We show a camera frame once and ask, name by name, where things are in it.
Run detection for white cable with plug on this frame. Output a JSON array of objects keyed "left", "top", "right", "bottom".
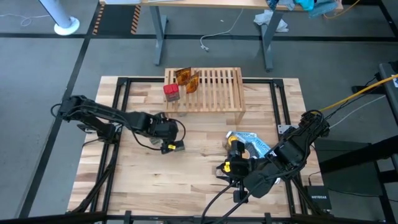
[{"left": 200, "top": 8, "right": 244, "bottom": 53}]

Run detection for pile of clothes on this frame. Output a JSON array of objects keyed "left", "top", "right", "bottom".
[{"left": 266, "top": 0, "right": 338, "bottom": 18}]

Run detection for black metal stand beam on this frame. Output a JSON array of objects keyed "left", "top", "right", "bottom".
[{"left": 313, "top": 138, "right": 398, "bottom": 224}]

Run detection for wooden slatted shelf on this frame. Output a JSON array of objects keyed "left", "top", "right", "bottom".
[{"left": 163, "top": 67, "right": 246, "bottom": 125}]

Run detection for black aluminium table frame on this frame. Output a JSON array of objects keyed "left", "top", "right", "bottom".
[{"left": 67, "top": 77, "right": 332, "bottom": 224}]

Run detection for orange taco seasoning packet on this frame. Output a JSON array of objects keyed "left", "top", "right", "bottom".
[
  {"left": 175, "top": 67, "right": 192, "bottom": 86},
  {"left": 185, "top": 72, "right": 200, "bottom": 94}
]

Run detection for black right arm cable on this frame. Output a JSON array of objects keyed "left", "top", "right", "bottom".
[{"left": 200, "top": 179, "right": 259, "bottom": 224}]

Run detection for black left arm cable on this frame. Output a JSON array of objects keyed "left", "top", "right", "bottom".
[{"left": 132, "top": 117, "right": 187, "bottom": 152}]

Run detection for red smoked paprika tin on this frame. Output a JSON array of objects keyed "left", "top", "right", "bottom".
[{"left": 163, "top": 83, "right": 181, "bottom": 103}]

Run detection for white rag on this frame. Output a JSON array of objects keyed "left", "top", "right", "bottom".
[{"left": 253, "top": 9, "right": 289, "bottom": 34}]

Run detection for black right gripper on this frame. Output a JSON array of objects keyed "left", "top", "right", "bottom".
[{"left": 226, "top": 140, "right": 252, "bottom": 203}]

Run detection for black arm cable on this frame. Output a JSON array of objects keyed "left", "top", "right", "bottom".
[
  {"left": 132, "top": 117, "right": 187, "bottom": 152},
  {"left": 200, "top": 179, "right": 259, "bottom": 224}
]

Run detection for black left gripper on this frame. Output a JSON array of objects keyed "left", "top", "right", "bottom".
[{"left": 141, "top": 112, "right": 180, "bottom": 155}]

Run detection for black side table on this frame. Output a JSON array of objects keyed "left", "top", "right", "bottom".
[{"left": 377, "top": 61, "right": 398, "bottom": 128}]

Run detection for blue Yellowstone book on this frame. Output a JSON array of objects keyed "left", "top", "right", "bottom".
[
  {"left": 248, "top": 136, "right": 273, "bottom": 159},
  {"left": 229, "top": 131, "right": 259, "bottom": 141}
]

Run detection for wooden desk grey legs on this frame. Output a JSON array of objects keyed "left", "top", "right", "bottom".
[{"left": 98, "top": 0, "right": 345, "bottom": 73}]

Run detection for black Netgear network switch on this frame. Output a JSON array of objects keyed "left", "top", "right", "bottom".
[{"left": 304, "top": 185, "right": 332, "bottom": 211}]

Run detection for thick yellow cable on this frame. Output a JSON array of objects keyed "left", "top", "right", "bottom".
[{"left": 320, "top": 74, "right": 398, "bottom": 113}]

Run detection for thin yellow cable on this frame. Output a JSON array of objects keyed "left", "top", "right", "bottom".
[{"left": 323, "top": 0, "right": 361, "bottom": 19}]

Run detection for pale grey cable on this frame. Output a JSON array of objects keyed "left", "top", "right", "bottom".
[{"left": 329, "top": 95, "right": 386, "bottom": 128}]

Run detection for hazard striped floor mat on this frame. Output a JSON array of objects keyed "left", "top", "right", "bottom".
[{"left": 92, "top": 3, "right": 142, "bottom": 35}]

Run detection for thin white floor cable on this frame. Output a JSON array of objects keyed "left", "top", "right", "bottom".
[{"left": 0, "top": 12, "right": 43, "bottom": 27}]

